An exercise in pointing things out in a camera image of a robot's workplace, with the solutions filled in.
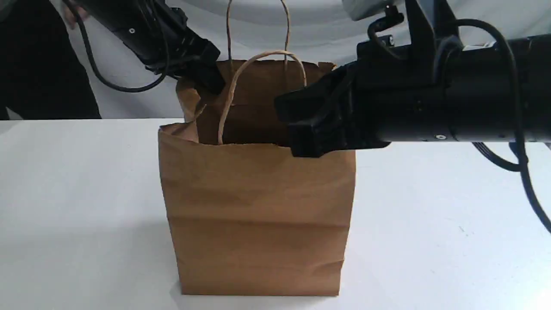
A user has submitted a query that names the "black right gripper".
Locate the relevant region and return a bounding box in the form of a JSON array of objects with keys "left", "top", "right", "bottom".
[{"left": 274, "top": 41, "right": 452, "bottom": 158}]

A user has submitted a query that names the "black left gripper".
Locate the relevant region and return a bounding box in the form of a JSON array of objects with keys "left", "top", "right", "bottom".
[{"left": 144, "top": 6, "right": 226, "bottom": 95}]

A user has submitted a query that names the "brown paper bag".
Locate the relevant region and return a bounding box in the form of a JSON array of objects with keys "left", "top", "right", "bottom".
[{"left": 158, "top": 0, "right": 356, "bottom": 297}]

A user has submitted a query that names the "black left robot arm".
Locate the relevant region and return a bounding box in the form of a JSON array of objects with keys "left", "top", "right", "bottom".
[{"left": 76, "top": 0, "right": 226, "bottom": 94}]

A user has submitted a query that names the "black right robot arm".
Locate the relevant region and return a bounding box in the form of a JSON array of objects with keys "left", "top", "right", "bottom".
[{"left": 274, "top": 0, "right": 550, "bottom": 158}]

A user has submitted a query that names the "person's bare hand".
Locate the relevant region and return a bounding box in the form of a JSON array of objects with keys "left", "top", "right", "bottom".
[{"left": 60, "top": 2, "right": 89, "bottom": 30}]

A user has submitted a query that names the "person's black clothing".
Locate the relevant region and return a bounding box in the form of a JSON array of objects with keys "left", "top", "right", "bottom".
[{"left": 0, "top": 0, "right": 102, "bottom": 120}]

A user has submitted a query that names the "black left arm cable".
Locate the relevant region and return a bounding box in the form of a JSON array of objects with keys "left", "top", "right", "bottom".
[{"left": 62, "top": 0, "right": 173, "bottom": 93}]

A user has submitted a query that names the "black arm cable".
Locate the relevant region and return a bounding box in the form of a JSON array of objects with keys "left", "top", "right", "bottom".
[
  {"left": 62, "top": 0, "right": 173, "bottom": 93},
  {"left": 368, "top": 13, "right": 551, "bottom": 235}
]

